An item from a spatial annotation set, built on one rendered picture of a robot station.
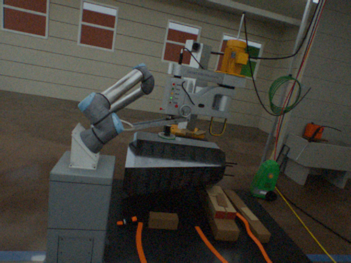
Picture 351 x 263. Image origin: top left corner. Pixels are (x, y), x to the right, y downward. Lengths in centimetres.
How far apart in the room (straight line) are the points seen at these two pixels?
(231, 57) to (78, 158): 201
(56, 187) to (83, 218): 29
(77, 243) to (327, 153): 434
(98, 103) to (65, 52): 732
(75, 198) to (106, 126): 52
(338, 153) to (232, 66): 304
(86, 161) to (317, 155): 412
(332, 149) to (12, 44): 922
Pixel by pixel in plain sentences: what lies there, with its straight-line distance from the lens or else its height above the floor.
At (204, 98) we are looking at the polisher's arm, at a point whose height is 136.
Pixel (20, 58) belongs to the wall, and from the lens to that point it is 938.
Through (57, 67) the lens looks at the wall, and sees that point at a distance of 901.
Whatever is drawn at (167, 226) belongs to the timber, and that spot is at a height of 6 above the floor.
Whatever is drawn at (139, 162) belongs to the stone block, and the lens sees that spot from 250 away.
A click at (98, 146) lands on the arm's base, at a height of 102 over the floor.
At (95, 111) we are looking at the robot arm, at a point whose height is 126.
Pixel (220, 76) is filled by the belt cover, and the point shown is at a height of 165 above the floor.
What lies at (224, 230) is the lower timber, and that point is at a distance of 265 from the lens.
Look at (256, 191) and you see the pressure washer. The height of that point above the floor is 11.
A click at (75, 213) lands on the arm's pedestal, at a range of 183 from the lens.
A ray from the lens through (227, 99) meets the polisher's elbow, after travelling 296.
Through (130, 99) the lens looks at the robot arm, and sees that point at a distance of 219.
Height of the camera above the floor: 161
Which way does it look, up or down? 14 degrees down
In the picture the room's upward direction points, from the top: 11 degrees clockwise
